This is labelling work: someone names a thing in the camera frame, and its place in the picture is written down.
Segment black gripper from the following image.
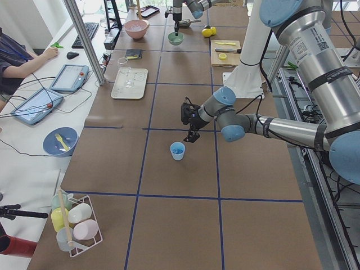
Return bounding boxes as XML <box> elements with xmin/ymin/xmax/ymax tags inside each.
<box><xmin>165</xmin><ymin>5</ymin><xmax>182</xmax><ymax>35</ymax></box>
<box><xmin>181</xmin><ymin>97</ymin><xmax>209</xmax><ymax>143</ymax></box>

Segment light green bowl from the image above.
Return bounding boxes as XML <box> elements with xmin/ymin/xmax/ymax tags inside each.
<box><xmin>168</xmin><ymin>32</ymin><xmax>184</xmax><ymax>46</ymax></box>

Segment light blue plastic cup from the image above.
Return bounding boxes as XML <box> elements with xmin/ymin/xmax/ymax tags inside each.
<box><xmin>170</xmin><ymin>142</ymin><xmax>186</xmax><ymax>161</ymax></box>

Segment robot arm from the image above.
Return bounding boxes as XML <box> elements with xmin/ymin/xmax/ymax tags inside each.
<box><xmin>181</xmin><ymin>1</ymin><xmax>359</xmax><ymax>184</ymax></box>
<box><xmin>165</xmin><ymin>0</ymin><xmax>219</xmax><ymax>36</ymax></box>

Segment person's forearm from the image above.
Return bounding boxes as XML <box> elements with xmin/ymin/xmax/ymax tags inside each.
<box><xmin>3</xmin><ymin>55</ymin><xmax>47</xmax><ymax>79</ymax></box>

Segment metal ice scoop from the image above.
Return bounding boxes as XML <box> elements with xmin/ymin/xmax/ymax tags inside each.
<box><xmin>179</xmin><ymin>19</ymin><xmax>201</xmax><ymax>28</ymax></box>

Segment pink bowl with ice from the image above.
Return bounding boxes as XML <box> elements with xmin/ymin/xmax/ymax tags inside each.
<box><xmin>124</xmin><ymin>19</ymin><xmax>150</xmax><ymax>39</ymax></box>

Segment blue bowl with fork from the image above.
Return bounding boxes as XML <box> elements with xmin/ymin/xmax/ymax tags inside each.
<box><xmin>43</xmin><ymin>127</ymin><xmax>78</xmax><ymax>158</ymax></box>

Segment person's hand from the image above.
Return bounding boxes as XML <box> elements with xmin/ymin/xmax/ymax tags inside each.
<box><xmin>41</xmin><ymin>47</ymin><xmax>59</xmax><ymax>60</ymax></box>

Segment yellow lemon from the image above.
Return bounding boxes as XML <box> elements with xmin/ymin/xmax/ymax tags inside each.
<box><xmin>208</xmin><ymin>26</ymin><xmax>217</xmax><ymax>37</ymax></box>
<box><xmin>201</xmin><ymin>28</ymin><xmax>213</xmax><ymax>38</ymax></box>

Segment grey folded cloth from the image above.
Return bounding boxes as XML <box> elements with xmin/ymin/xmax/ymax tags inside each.
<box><xmin>125</xmin><ymin>49</ymin><xmax>142</xmax><ymax>60</ymax></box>

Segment wooden cutting board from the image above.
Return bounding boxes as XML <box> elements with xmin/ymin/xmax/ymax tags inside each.
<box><xmin>210</xmin><ymin>40</ymin><xmax>241</xmax><ymax>67</ymax></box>

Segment lemon half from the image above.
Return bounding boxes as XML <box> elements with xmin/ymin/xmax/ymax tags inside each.
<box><xmin>218</xmin><ymin>53</ymin><xmax>227</xmax><ymax>60</ymax></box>

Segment clear wine glass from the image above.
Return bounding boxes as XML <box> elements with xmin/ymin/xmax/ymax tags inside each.
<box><xmin>118</xmin><ymin>57</ymin><xmax>133</xmax><ymax>88</ymax></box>

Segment cream bear tray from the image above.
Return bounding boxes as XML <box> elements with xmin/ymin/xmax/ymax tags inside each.
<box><xmin>110</xmin><ymin>67</ymin><xmax>148</xmax><ymax>100</ymax></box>

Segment black keyboard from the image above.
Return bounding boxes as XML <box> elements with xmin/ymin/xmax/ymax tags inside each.
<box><xmin>71</xmin><ymin>22</ymin><xmax>100</xmax><ymax>50</ymax></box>

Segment black computer mouse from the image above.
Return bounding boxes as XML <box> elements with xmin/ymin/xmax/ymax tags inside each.
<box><xmin>66</xmin><ymin>51</ymin><xmax>79</xmax><ymax>60</ymax></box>

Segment blue teach pendant far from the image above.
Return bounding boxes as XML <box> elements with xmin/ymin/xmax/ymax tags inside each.
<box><xmin>49</xmin><ymin>64</ymin><xmax>89</xmax><ymax>93</ymax></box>

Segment blue teach pendant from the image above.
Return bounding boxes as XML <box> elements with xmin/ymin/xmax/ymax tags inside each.
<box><xmin>49</xmin><ymin>64</ymin><xmax>89</xmax><ymax>93</ymax></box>
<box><xmin>11</xmin><ymin>88</ymin><xmax>64</xmax><ymax>125</ymax></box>

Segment yellow fork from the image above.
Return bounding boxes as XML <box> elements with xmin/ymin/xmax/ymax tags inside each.
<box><xmin>55</xmin><ymin>133</ymin><xmax>69</xmax><ymax>151</ymax></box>

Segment white cup in rack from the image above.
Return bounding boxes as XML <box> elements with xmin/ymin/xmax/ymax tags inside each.
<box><xmin>67</xmin><ymin>203</ymin><xmax>92</xmax><ymax>224</ymax></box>

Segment pink cup in rack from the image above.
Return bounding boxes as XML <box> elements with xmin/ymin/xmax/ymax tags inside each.
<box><xmin>73</xmin><ymin>219</ymin><xmax>99</xmax><ymax>240</ymax></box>

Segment yellow cup in rack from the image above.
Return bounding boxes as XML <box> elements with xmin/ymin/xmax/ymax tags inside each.
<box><xmin>51</xmin><ymin>207</ymin><xmax>65</xmax><ymax>232</ymax></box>

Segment blue teach pendant near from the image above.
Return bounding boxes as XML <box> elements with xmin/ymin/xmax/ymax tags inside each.
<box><xmin>11</xmin><ymin>88</ymin><xmax>64</xmax><ymax>125</ymax></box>

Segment red cylinder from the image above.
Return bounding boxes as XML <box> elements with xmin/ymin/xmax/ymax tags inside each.
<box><xmin>1</xmin><ymin>235</ymin><xmax>37</xmax><ymax>258</ymax></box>

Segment aluminium frame post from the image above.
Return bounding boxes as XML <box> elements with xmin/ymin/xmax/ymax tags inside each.
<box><xmin>64</xmin><ymin>0</ymin><xmax>105</xmax><ymax>86</ymax></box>

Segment white wire cup rack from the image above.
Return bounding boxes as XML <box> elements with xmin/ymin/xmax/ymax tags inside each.
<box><xmin>56</xmin><ymin>190</ymin><xmax>103</xmax><ymax>258</ymax></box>

